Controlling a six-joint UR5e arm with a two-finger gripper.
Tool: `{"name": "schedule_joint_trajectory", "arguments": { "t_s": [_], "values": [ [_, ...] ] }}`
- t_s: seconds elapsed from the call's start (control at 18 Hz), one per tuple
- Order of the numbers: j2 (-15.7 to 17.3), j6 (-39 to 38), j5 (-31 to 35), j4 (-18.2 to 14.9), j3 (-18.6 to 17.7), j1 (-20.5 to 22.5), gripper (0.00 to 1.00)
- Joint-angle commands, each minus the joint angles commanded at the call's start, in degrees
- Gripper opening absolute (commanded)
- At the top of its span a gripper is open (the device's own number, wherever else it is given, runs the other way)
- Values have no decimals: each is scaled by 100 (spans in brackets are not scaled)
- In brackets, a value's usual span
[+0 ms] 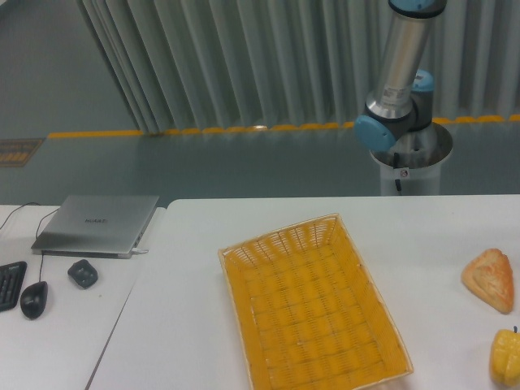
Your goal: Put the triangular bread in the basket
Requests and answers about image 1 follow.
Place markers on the triangular bread pastry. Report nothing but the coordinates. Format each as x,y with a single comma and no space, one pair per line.
490,278

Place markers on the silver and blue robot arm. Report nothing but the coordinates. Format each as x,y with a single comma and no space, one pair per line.
391,110

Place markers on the yellow woven basket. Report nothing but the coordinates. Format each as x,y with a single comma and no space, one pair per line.
309,313

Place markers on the grey pleated curtain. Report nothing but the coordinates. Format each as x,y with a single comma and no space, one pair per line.
193,65

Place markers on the silver closed laptop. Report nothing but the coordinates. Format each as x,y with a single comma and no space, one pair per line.
97,226

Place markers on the small black gadget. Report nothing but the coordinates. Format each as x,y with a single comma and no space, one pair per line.
83,274

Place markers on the black computer mouse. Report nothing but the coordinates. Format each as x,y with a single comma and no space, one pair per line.
33,300

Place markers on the black keyboard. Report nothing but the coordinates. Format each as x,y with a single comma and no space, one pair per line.
11,280

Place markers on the yellow bell pepper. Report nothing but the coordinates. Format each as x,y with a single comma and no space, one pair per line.
504,357

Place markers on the white cylindrical robot pedestal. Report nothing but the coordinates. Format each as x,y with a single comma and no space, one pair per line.
412,167

